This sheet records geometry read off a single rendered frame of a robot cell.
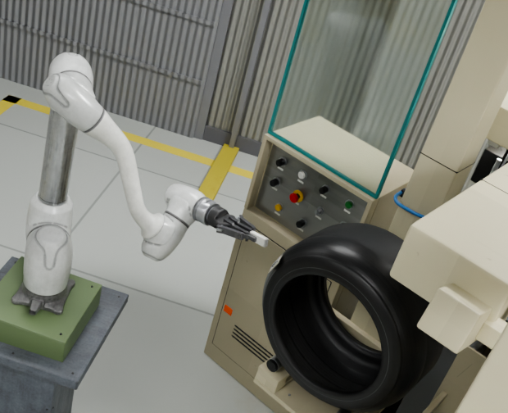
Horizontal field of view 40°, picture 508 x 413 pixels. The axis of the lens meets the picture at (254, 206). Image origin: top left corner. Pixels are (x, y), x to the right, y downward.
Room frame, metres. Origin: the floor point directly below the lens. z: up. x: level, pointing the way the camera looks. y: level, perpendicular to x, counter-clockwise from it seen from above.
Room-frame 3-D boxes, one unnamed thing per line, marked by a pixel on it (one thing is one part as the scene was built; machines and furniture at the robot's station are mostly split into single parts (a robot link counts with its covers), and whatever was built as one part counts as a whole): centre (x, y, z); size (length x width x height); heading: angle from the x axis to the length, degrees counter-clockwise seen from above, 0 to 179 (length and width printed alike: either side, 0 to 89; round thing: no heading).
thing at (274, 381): (1.85, -0.30, 0.84); 0.36 x 0.09 x 0.06; 148
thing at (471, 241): (1.51, -0.60, 1.71); 0.61 x 0.25 x 0.15; 148
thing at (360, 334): (1.92, -0.51, 0.90); 0.40 x 0.03 x 0.10; 58
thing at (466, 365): (1.76, -0.85, 1.05); 0.20 x 0.15 x 0.30; 148
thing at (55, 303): (1.87, 0.64, 0.78); 0.22 x 0.18 x 0.06; 4
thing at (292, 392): (1.77, -0.41, 0.80); 0.37 x 0.36 x 0.02; 58
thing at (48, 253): (1.89, 0.64, 0.92); 0.18 x 0.16 x 0.22; 22
